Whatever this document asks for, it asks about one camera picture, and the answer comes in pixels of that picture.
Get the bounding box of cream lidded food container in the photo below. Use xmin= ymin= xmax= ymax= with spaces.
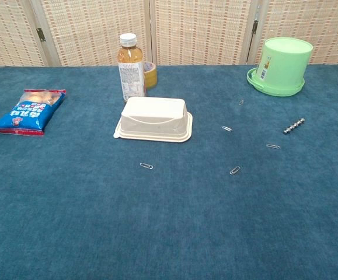
xmin=113 ymin=96 xmax=194 ymax=144

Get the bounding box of blue snack bag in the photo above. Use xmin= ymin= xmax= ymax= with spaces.
xmin=0 ymin=89 xmax=67 ymax=137

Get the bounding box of amber tea bottle white cap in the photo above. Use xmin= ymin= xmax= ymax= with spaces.
xmin=117 ymin=33 xmax=147 ymax=103

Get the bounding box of woven folding screen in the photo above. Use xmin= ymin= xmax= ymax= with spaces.
xmin=0 ymin=0 xmax=338 ymax=69

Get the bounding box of yellow tape roll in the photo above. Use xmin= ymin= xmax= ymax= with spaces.
xmin=143 ymin=61 xmax=158 ymax=89

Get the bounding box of silver magnetic ball rod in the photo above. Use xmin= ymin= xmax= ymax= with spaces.
xmin=283 ymin=117 xmax=306 ymax=135

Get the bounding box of blue velvet table cloth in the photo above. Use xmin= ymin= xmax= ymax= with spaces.
xmin=0 ymin=62 xmax=338 ymax=280

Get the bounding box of green plastic bucket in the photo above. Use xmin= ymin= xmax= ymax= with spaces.
xmin=246 ymin=37 xmax=314 ymax=97

